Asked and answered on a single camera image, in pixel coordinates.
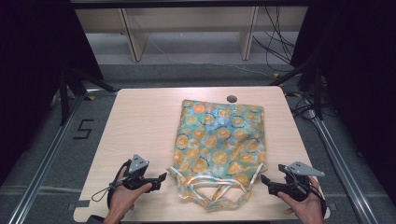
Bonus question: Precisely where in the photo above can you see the black metal stand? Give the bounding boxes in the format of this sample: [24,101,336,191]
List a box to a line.
[58,65,117,126]
[268,57,325,121]

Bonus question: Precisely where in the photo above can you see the orange print teal tote bag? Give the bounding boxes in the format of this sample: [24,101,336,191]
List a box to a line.
[166,99,268,213]

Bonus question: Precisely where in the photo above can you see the black curtain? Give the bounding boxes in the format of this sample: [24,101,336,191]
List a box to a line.
[290,0,396,206]
[0,0,105,188]

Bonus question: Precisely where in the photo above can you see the black floor cables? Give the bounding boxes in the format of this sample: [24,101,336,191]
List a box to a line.
[284,91,323,121]

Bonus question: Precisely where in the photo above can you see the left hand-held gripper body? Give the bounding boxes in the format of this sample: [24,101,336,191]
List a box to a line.
[120,153,162,191]

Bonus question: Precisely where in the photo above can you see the aluminium floor rail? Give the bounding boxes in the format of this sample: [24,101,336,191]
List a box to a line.
[7,91,87,224]
[306,108,380,224]

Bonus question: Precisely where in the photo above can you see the thin black cord loop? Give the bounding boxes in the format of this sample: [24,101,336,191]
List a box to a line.
[91,182,119,203]

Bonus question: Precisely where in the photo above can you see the person's left hand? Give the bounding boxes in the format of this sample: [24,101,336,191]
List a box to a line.
[106,165,154,224]

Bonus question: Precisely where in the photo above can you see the bundle of black cables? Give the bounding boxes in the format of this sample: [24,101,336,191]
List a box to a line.
[251,6,297,65]

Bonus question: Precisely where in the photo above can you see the person's right hand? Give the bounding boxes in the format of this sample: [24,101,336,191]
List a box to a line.
[276,175,327,224]

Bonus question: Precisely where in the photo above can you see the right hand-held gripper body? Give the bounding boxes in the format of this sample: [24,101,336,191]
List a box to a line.
[277,160,326,203]

